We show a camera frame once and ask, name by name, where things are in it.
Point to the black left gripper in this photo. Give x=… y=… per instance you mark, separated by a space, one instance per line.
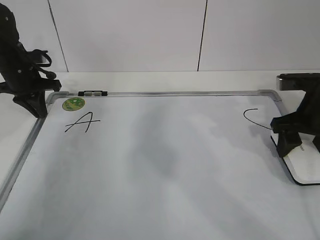
x=27 y=80

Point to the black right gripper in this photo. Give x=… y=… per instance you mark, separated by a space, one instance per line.
x=306 y=120

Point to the white rectangular whiteboard eraser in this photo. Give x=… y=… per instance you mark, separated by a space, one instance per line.
x=303 y=162

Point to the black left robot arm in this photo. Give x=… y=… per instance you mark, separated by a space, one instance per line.
x=9 y=36

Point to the round green magnet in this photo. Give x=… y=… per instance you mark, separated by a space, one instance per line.
x=73 y=104

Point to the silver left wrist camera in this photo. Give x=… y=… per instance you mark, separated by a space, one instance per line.
x=39 y=56

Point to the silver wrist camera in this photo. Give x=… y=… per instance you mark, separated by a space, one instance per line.
x=297 y=81
x=39 y=56

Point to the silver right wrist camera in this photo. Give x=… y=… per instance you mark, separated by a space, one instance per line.
x=297 y=81

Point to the whiteboard with aluminium frame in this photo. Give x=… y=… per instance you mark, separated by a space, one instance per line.
x=157 y=166

